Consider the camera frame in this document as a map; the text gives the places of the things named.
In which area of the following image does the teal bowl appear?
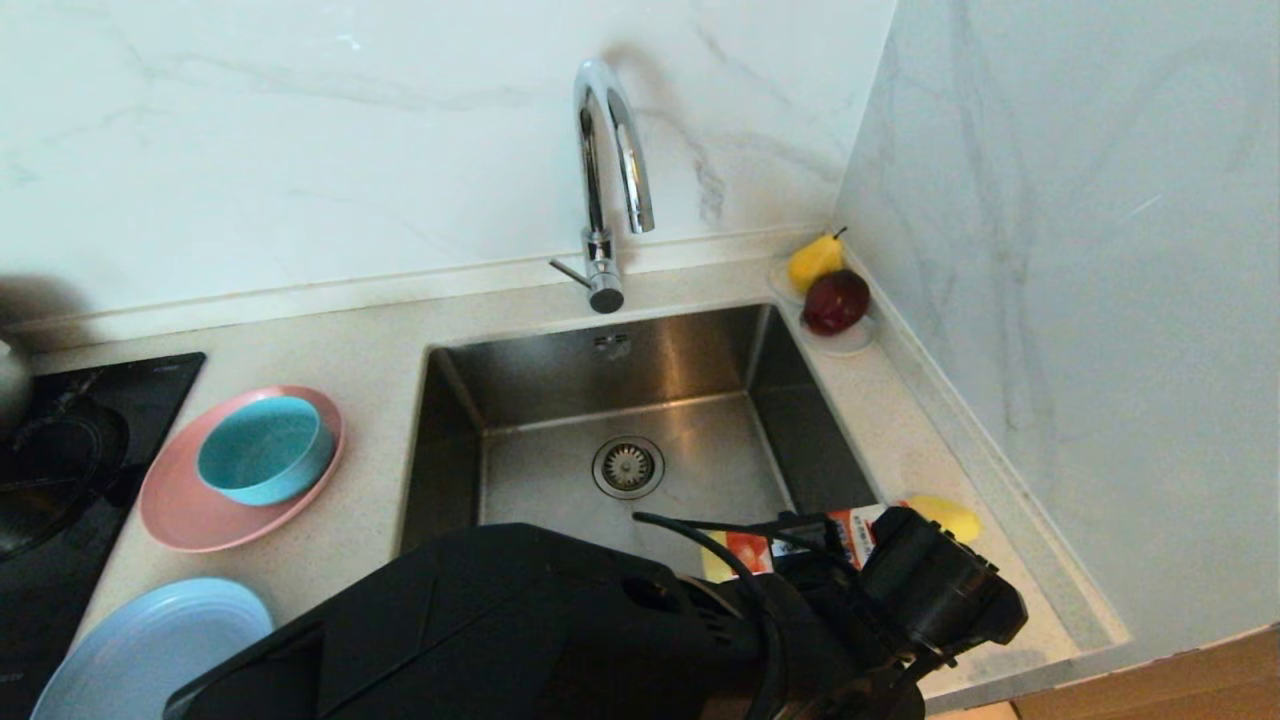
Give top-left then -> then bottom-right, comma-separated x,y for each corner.
196,396 -> 336,507

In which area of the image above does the small white dish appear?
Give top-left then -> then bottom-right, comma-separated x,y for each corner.
768,258 -> 876,358

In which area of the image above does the black glass cooktop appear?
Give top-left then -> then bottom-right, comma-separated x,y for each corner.
0,352 -> 207,720

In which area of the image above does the light wooden cabinet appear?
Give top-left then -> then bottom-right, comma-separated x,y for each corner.
1010,622 -> 1280,720

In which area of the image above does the metal sink drain strainer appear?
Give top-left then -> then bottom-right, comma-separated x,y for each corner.
592,435 -> 666,501

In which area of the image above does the black frying pan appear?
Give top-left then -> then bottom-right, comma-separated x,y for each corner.
0,400 -> 131,561

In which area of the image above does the pink plate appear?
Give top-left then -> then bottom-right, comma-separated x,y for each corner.
138,385 -> 347,553

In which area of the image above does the stainless steel sink basin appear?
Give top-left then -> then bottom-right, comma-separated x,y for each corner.
400,303 -> 881,561

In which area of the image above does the yellow orange dish soap bottle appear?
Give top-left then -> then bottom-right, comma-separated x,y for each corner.
700,495 -> 984,583

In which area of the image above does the chrome gooseneck faucet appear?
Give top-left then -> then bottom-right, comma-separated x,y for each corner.
548,58 -> 658,315

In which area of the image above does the light blue plate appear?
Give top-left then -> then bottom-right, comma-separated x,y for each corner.
30,577 -> 276,720

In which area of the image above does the silver kettle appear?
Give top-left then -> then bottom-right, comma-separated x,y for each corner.
0,340 -> 33,441

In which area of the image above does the dark red apple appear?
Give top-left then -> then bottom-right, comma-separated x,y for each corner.
802,270 -> 870,337

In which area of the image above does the yellow pear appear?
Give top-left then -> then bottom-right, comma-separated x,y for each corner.
787,227 -> 847,296

